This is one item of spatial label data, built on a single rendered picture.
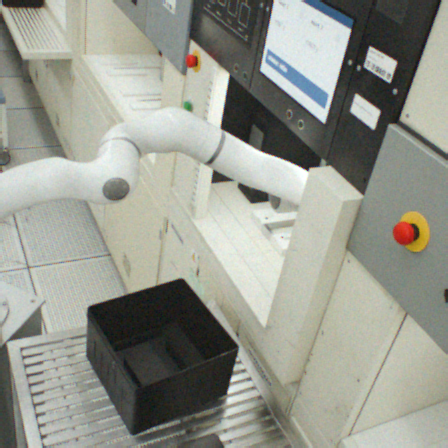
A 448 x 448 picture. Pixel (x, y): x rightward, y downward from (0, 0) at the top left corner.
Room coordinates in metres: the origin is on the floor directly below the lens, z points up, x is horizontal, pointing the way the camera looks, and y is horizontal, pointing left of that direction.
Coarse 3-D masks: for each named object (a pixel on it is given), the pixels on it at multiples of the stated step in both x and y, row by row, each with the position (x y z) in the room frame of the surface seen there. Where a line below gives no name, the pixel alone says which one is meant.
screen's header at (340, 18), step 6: (300, 0) 1.24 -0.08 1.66; (306, 0) 1.22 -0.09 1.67; (312, 0) 1.20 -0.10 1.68; (312, 6) 1.20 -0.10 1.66; (318, 6) 1.18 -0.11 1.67; (324, 6) 1.17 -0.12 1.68; (324, 12) 1.16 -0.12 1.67; (330, 12) 1.15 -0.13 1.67; (336, 12) 1.13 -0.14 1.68; (336, 18) 1.13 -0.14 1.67; (342, 18) 1.11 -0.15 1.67; (348, 18) 1.10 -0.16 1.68; (342, 24) 1.11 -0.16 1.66; (348, 24) 1.09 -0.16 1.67
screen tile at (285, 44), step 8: (280, 0) 1.30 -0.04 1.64; (288, 0) 1.28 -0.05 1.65; (280, 8) 1.30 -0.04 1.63; (288, 8) 1.27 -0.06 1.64; (296, 8) 1.24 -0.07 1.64; (280, 16) 1.29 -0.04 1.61; (288, 16) 1.26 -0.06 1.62; (296, 16) 1.24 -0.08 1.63; (296, 24) 1.23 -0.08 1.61; (304, 24) 1.21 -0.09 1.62; (272, 32) 1.31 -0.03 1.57; (280, 32) 1.28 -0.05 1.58; (296, 32) 1.23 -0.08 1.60; (272, 40) 1.30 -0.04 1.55; (280, 40) 1.27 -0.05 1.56; (288, 40) 1.25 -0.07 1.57; (296, 40) 1.22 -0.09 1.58; (280, 48) 1.27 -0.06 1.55; (288, 48) 1.24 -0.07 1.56; (296, 48) 1.22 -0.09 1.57; (288, 56) 1.24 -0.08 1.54; (296, 56) 1.21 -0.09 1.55
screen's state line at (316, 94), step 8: (272, 56) 1.29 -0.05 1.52; (272, 64) 1.28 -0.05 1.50; (280, 64) 1.26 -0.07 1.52; (288, 64) 1.23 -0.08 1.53; (280, 72) 1.25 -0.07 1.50; (288, 72) 1.22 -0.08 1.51; (296, 72) 1.20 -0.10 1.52; (288, 80) 1.22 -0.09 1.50; (296, 80) 1.19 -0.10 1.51; (304, 80) 1.17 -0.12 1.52; (304, 88) 1.16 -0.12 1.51; (312, 88) 1.14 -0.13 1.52; (320, 88) 1.12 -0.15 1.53; (312, 96) 1.14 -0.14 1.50; (320, 96) 1.11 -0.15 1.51; (320, 104) 1.11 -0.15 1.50
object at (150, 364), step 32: (160, 288) 1.11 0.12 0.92; (96, 320) 1.00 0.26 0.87; (128, 320) 1.06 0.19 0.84; (160, 320) 1.12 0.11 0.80; (192, 320) 1.10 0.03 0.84; (96, 352) 0.93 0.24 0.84; (128, 352) 1.01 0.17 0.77; (160, 352) 1.03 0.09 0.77; (192, 352) 1.05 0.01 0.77; (224, 352) 0.98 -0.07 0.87; (128, 384) 0.80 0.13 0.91; (160, 384) 0.81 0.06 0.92; (192, 384) 0.87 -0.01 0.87; (224, 384) 0.93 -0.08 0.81; (128, 416) 0.79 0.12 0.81; (160, 416) 0.82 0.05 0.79
